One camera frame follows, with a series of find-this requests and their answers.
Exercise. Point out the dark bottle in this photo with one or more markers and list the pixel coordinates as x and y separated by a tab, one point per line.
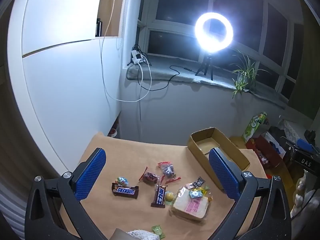
99	27

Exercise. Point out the colourful jelly cup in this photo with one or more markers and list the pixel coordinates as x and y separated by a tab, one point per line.
122	181

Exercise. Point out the grey plastic box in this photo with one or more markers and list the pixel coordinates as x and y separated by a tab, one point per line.
265	129

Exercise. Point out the window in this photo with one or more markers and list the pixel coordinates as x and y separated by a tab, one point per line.
175	25

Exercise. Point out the black white snack packet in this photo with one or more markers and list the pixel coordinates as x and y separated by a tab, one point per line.
199	182

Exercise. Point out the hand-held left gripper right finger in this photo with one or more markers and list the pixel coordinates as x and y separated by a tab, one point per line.
222	172

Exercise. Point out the grey windowsill cloth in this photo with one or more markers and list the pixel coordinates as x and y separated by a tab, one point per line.
160	72

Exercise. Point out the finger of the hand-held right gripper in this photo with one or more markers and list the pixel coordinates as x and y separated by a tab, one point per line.
305	145

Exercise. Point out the brown chocolate bar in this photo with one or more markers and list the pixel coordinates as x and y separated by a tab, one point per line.
125	191

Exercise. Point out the green candy packet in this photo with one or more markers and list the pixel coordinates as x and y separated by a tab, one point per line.
158	231

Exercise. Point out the sliced bread packet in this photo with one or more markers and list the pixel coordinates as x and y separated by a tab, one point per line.
190	207

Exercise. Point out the cardboard box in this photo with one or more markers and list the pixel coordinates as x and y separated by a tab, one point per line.
221	136

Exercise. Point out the white window blind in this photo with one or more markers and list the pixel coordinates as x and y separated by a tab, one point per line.
125	10

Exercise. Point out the potted spider plant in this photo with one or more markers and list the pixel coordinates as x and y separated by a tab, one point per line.
242	76

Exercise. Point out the dark chocolate bar blue label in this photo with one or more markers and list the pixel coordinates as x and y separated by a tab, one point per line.
159	196

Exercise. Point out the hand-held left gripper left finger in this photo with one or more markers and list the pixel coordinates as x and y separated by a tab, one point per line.
90	172

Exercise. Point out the dark olive curtain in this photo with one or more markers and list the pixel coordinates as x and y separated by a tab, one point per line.
307	80

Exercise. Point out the white plush toy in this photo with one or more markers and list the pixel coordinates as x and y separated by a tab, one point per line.
302	192

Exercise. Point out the black tripod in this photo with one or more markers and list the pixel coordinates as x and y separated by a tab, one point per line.
207	63

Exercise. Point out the yellow egg-shaped jelly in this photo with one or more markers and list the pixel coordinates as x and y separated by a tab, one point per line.
169	197

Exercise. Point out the pink white snack packet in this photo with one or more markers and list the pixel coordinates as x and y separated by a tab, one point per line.
189	185

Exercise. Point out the tan table cloth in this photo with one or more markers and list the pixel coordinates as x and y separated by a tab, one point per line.
140	155

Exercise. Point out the yellow snack packet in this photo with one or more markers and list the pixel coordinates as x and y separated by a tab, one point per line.
204	190

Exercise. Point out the red storage box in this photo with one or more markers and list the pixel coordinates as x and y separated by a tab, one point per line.
262	150

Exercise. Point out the dark snack packet red ends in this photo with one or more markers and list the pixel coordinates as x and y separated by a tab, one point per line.
168	170
149	177

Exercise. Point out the white lace cloth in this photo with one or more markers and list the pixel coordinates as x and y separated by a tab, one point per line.
293	130

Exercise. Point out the green drink carton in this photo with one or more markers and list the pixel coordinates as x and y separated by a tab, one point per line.
252	127

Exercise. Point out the white cabinet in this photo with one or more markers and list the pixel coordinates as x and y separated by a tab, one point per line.
70	85

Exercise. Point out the small yellow candy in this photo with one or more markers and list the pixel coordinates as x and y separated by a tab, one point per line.
210	199

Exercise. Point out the white power strip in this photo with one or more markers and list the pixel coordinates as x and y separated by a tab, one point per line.
136	57

